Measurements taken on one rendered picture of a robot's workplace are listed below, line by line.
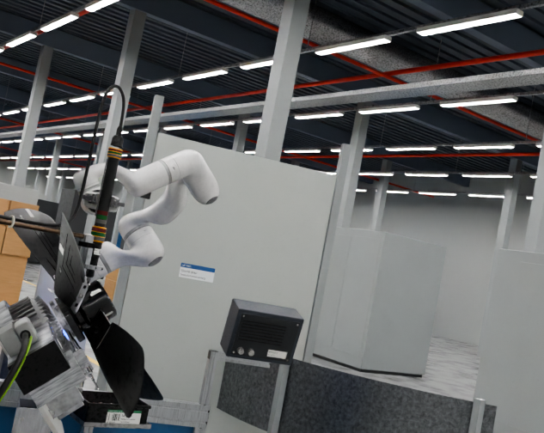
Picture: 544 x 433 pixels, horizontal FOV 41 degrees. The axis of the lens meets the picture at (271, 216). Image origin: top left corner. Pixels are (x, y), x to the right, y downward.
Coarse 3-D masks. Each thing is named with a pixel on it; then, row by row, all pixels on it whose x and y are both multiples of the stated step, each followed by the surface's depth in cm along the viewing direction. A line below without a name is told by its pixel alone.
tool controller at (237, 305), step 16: (240, 304) 268; (256, 304) 273; (240, 320) 264; (256, 320) 266; (272, 320) 268; (288, 320) 269; (224, 336) 272; (240, 336) 265; (256, 336) 267; (272, 336) 269; (288, 336) 271; (224, 352) 268; (240, 352) 265; (256, 352) 269; (272, 352) 271; (288, 352) 273
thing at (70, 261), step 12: (60, 228) 182; (60, 240) 180; (72, 240) 190; (60, 252) 179; (72, 252) 188; (60, 264) 179; (72, 264) 188; (60, 276) 180; (72, 276) 189; (84, 276) 199; (60, 288) 181; (72, 288) 192; (72, 300) 194
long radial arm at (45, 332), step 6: (48, 324) 195; (36, 330) 191; (42, 330) 186; (48, 330) 182; (42, 336) 178; (48, 336) 174; (54, 336) 175; (36, 342) 174; (42, 342) 171; (60, 342) 192; (30, 348) 171; (60, 348) 170; (12, 360) 167
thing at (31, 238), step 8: (16, 216) 208; (24, 216) 211; (40, 216) 218; (48, 216) 223; (16, 232) 205; (24, 232) 207; (32, 232) 209; (40, 232) 212; (24, 240) 205; (32, 240) 208; (40, 240) 210; (48, 240) 212; (56, 240) 215; (32, 248) 206; (40, 248) 208; (48, 248) 210; (56, 248) 212; (40, 256) 206; (48, 256) 208; (56, 256) 210; (40, 264) 205; (48, 264) 207; (56, 264) 208; (48, 272) 205
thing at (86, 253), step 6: (84, 234) 215; (84, 240) 213; (90, 240) 214; (84, 246) 213; (90, 246) 214; (84, 252) 215; (90, 252) 215; (84, 258) 214; (90, 258) 215; (84, 264) 215; (96, 270) 215; (102, 270) 218
